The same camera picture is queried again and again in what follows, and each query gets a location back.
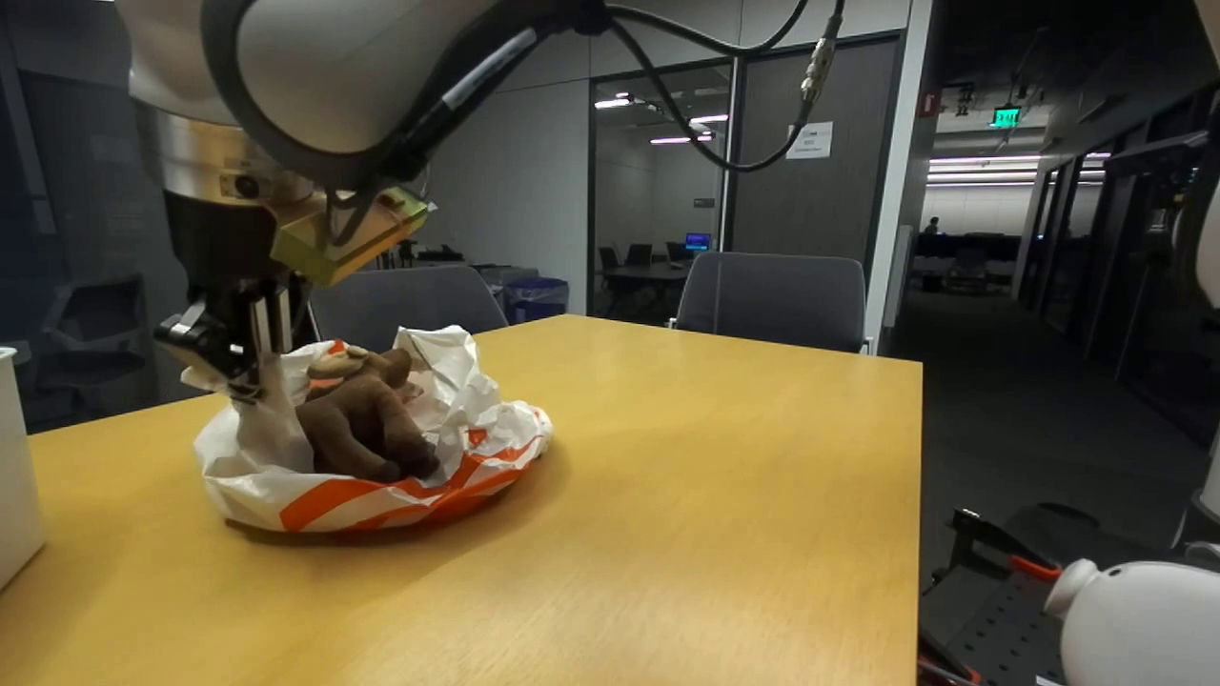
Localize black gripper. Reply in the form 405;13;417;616
158;196;311;399

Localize white orange plastic bag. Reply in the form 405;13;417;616
196;323;553;533

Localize brown moose plush toy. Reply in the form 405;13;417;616
296;343;439;479

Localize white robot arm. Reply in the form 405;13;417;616
114;0;610;399

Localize grey chair far left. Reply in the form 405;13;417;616
310;262;508;350

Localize blue bin in background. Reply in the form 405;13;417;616
498;275;567;323

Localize white rectangular bin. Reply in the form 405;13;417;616
0;347;47;590

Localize grey chair behind table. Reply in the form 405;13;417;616
670;251;866;350

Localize white cylinder under table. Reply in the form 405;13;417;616
1046;562;1220;686

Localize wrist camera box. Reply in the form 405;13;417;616
269;187;435;287

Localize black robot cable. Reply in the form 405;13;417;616
594;0;855;181

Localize orange handled tool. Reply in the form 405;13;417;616
951;507;1059;587

